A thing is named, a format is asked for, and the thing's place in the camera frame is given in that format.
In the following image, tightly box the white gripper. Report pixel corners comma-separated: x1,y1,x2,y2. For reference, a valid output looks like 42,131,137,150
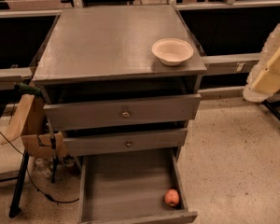
243,23,280,103

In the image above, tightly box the red apple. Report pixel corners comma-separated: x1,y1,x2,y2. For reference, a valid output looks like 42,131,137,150
164,189,180,207

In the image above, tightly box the grey top drawer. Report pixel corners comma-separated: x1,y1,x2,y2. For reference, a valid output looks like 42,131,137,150
44,94,201,131

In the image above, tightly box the grey wooden drawer cabinet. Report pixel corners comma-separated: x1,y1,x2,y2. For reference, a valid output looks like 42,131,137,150
32,4,208,161

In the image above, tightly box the grey open bottom drawer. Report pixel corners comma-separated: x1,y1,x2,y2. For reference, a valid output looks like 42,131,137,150
78,148,197,224

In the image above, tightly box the grey middle drawer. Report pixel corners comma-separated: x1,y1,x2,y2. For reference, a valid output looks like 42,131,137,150
63,128,188,156

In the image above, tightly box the black floor stand right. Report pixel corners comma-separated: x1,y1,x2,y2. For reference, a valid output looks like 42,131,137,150
262,100,280,121

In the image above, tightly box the white paper bowl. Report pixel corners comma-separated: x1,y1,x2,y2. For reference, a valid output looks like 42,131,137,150
151,38,194,66

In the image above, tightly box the brown cardboard piece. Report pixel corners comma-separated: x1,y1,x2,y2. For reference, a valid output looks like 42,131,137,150
0,93,68,159

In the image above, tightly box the clear plastic bottle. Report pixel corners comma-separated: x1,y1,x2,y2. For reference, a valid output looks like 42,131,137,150
35,158,51,178

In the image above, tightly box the black tripod stand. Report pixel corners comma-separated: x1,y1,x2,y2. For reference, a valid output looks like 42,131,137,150
8,151,29,218

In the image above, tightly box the grey rail right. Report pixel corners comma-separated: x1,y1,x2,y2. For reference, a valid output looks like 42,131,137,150
202,53,259,76

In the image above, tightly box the grey rail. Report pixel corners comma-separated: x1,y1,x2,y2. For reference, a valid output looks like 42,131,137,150
0,67,35,91
202,53,259,76

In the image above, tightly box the green handled tool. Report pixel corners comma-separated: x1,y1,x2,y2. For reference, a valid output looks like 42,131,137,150
14,83,42,97

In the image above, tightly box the black floor cable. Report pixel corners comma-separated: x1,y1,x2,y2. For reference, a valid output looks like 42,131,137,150
0,123,80,204

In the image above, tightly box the grey rail left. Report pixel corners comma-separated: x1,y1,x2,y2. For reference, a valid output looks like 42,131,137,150
0,67,35,91

